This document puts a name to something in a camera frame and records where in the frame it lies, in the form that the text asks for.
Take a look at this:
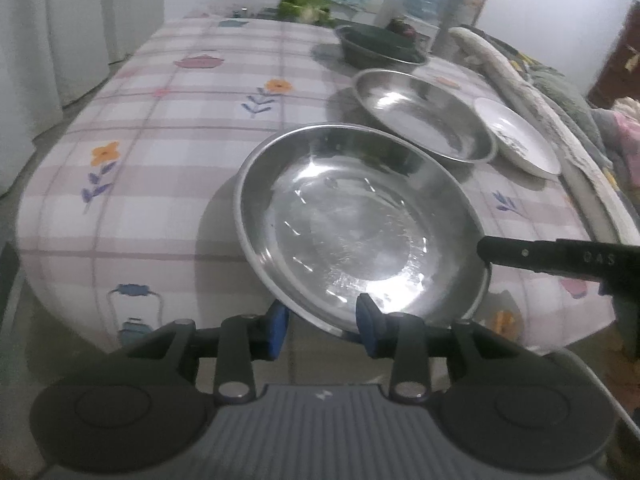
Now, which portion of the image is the white ceramic plate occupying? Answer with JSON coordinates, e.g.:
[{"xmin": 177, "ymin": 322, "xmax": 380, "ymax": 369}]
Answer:
[{"xmin": 473, "ymin": 98, "xmax": 561, "ymax": 180}]

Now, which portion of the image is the deep steel bowl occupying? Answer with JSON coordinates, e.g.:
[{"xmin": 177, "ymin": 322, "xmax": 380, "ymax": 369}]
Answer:
[{"xmin": 334, "ymin": 24, "xmax": 428, "ymax": 73}]

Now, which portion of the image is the green ceramic bowl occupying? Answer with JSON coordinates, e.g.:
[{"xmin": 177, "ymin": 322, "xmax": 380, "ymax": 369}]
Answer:
[{"xmin": 343, "ymin": 24, "xmax": 424, "ymax": 63}]

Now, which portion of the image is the pink white sofa blanket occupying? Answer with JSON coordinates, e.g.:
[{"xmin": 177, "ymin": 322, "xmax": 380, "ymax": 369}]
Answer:
[{"xmin": 449, "ymin": 27, "xmax": 639, "ymax": 246}]

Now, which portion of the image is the brown wooden door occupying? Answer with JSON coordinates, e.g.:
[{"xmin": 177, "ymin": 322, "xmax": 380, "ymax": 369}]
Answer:
[{"xmin": 588, "ymin": 6, "xmax": 639, "ymax": 108}]

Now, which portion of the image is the plaid floral tablecloth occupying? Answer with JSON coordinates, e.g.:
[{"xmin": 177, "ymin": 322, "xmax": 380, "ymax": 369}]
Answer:
[{"xmin": 16, "ymin": 15, "xmax": 614, "ymax": 351}]

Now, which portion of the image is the green floral cushion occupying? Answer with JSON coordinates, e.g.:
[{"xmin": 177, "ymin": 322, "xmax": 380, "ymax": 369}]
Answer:
[{"xmin": 527, "ymin": 64, "xmax": 613, "ymax": 169}]

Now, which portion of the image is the rolled floral mat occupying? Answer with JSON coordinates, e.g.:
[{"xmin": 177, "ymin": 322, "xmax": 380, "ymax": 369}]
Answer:
[{"xmin": 431, "ymin": 0, "xmax": 487, "ymax": 60}]

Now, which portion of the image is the red purple cabbage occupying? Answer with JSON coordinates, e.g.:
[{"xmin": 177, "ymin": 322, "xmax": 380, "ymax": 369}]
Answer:
[{"xmin": 386, "ymin": 18, "xmax": 416, "ymax": 42}]

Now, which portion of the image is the white curtain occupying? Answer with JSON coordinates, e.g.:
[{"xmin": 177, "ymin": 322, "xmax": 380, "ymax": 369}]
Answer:
[{"xmin": 1, "ymin": 0, "xmax": 164, "ymax": 192}]

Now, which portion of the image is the green leafy cabbage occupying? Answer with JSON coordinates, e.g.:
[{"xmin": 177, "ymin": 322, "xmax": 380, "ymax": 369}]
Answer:
[{"xmin": 277, "ymin": 0, "xmax": 334, "ymax": 27}]

